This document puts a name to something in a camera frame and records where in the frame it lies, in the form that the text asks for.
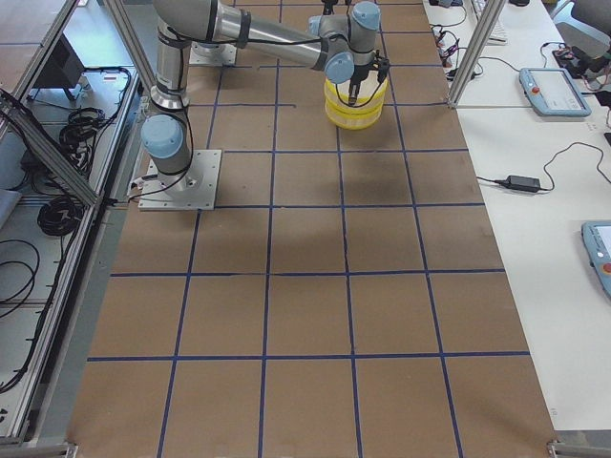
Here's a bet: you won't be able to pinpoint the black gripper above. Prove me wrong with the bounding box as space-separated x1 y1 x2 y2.
348 51 390 106

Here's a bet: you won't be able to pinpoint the blue teach pendant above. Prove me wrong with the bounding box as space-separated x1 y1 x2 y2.
581 220 611 297
518 68 591 118

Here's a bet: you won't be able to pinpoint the coiled black cables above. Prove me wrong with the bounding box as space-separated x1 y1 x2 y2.
36 107 120 238

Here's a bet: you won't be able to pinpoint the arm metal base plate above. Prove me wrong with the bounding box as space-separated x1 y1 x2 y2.
137 150 221 211
189 42 237 67

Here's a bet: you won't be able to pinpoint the white keyboard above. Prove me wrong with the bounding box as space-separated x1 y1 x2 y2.
471 0 508 46

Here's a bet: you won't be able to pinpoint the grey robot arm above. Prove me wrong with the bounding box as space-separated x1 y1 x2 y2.
141 1 390 205

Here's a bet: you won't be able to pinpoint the black power brick with cable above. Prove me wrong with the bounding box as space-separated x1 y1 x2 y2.
476 141 610 194

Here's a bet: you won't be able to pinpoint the red black wired device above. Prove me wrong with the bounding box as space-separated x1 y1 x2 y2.
431 25 460 81

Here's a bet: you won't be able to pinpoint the yellow bamboo steamer layer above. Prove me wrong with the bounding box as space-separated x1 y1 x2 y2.
324 75 389 110
325 101 383 131

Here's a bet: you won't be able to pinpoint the blue teach pendant upper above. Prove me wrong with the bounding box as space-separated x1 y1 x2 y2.
518 68 591 118

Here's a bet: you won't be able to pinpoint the blue teach pendant lower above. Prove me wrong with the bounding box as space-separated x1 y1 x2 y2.
581 220 611 297

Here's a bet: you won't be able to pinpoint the aluminium frame rail left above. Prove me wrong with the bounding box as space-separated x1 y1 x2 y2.
1 1 157 457

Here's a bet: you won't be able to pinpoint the aluminium frame post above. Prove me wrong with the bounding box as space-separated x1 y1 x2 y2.
447 24 488 108

